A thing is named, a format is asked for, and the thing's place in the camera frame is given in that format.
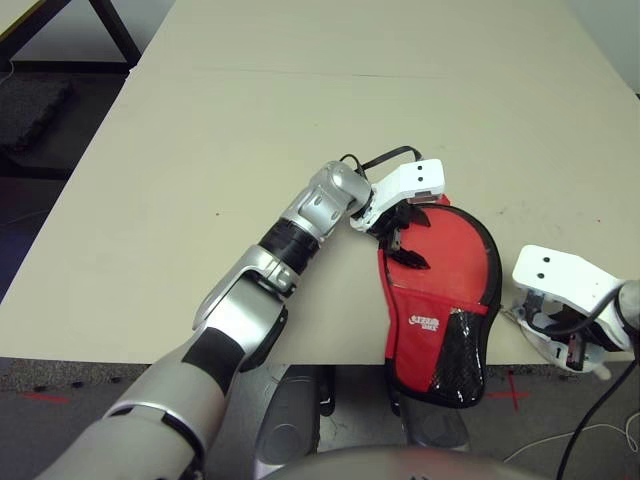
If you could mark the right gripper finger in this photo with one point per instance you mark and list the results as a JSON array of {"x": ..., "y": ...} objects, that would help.
[
  {"x": 564, "y": 320},
  {"x": 577, "y": 356}
]

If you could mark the black and red paddle case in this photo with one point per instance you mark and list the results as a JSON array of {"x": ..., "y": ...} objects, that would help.
[{"x": 415, "y": 350}]

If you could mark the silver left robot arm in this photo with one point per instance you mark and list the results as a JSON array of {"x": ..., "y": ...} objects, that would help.
[{"x": 240, "y": 320}]

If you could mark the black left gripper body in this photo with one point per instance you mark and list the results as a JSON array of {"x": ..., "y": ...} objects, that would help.
[{"x": 391, "y": 227}]

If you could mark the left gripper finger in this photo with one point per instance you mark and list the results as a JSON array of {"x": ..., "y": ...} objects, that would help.
[
  {"x": 417, "y": 216},
  {"x": 409, "y": 259}
]

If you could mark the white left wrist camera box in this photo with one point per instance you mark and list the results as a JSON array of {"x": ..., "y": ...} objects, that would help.
[{"x": 415, "y": 177}]

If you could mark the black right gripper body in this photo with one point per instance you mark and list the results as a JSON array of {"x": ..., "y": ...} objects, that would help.
[{"x": 597, "y": 336}]

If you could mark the grey left robot leg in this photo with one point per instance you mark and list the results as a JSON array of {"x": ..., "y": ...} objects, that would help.
[{"x": 290, "y": 415}]

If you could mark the clear plastic pouch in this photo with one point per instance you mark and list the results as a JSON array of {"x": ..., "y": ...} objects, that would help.
[{"x": 537, "y": 335}]

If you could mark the black-framed side table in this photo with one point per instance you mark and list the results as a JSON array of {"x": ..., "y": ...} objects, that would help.
[{"x": 117, "y": 30}]

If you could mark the grey robot leg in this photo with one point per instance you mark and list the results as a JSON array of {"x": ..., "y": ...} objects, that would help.
[
  {"x": 290, "y": 415},
  {"x": 440, "y": 430}
]

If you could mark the grey robot torso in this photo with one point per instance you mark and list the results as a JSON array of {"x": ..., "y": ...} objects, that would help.
[{"x": 400, "y": 470}]

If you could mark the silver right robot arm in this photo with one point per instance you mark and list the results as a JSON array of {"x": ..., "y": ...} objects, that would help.
[{"x": 631, "y": 305}]

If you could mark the black foam floor mat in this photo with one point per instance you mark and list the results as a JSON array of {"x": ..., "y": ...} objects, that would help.
[{"x": 30, "y": 110}]

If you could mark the grey right robot leg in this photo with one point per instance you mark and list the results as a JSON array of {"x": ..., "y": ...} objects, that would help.
[{"x": 440, "y": 430}]

